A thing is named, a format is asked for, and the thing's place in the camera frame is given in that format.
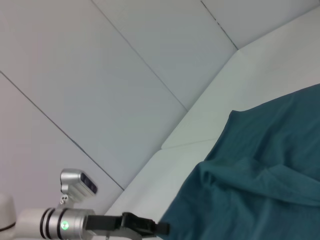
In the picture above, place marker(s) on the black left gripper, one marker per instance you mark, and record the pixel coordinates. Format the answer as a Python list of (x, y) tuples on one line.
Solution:
[(117, 223)]

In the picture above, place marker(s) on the teal blue printed t-shirt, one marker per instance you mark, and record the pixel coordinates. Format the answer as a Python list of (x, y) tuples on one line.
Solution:
[(250, 175)]

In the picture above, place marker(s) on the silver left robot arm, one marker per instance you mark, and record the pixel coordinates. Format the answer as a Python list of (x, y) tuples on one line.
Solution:
[(37, 222)]

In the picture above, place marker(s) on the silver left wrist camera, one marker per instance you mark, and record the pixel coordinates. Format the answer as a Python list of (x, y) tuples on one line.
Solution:
[(78, 185)]

